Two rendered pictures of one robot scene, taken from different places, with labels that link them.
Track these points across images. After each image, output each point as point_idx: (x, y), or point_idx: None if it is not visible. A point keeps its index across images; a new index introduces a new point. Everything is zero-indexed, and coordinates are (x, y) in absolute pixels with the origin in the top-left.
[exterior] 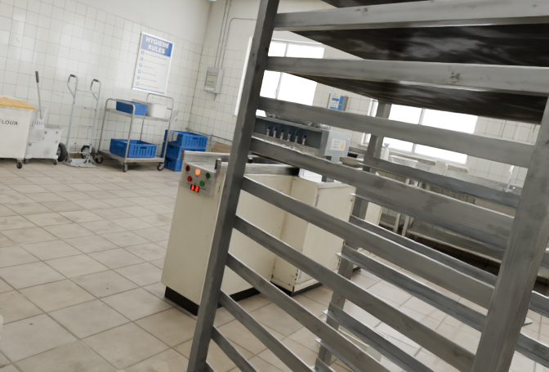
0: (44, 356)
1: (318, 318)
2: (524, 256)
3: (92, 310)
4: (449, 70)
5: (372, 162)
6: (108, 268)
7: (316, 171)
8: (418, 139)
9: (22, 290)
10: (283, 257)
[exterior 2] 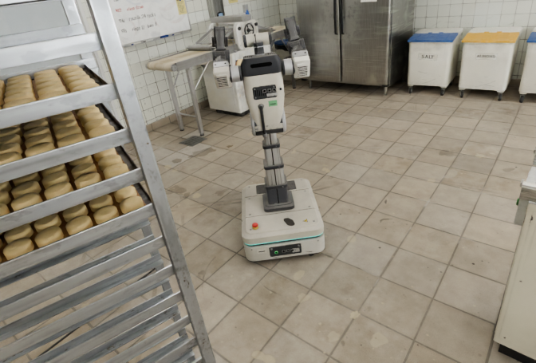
0: (348, 268)
1: (51, 278)
2: None
3: (426, 268)
4: None
5: (162, 241)
6: (514, 250)
7: None
8: None
9: (416, 225)
10: (84, 246)
